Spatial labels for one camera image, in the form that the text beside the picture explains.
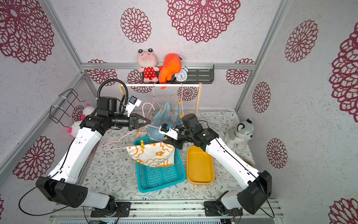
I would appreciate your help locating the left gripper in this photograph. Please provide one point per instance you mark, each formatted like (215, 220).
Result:
(134, 121)

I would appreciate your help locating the white orange patterned towel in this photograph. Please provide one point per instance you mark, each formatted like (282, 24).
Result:
(155, 155)

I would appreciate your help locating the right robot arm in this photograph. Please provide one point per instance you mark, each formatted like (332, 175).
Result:
(256, 186)

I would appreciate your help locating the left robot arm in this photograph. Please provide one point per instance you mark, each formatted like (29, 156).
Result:
(61, 184)

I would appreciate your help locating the light blue patterned towel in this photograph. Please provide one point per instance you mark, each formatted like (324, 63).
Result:
(154, 134)

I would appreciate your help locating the blue bear towel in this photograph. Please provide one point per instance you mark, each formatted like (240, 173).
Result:
(179, 121)

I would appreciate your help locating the yellow plastic tray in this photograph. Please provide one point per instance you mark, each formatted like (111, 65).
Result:
(199, 169)

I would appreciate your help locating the wooden clothes rack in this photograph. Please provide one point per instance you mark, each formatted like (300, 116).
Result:
(191, 92)

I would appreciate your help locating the teal plastic basket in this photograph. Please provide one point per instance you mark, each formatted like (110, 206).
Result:
(153, 179)

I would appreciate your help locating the white pink plush toy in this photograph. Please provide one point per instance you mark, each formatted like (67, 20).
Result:
(79, 120)

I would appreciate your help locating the grey white husky plush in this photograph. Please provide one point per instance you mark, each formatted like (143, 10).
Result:
(237, 138)

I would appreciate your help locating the white alarm clock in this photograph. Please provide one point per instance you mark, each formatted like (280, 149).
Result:
(182, 75)

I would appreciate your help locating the pink frog plush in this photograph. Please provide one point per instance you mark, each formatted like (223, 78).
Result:
(148, 66)

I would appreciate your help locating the orange red plush toy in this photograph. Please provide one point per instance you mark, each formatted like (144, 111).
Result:
(172, 65)

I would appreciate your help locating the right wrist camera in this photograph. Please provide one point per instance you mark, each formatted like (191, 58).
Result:
(167, 130)

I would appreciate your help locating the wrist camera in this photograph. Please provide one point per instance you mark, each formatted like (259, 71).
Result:
(167, 130)
(132, 103)

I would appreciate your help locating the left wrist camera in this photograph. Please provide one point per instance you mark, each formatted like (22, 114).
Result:
(132, 103)

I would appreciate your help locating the black wall shelf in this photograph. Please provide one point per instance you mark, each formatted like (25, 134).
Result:
(203, 75)

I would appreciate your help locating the black wire wall basket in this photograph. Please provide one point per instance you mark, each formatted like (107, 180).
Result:
(68, 110)

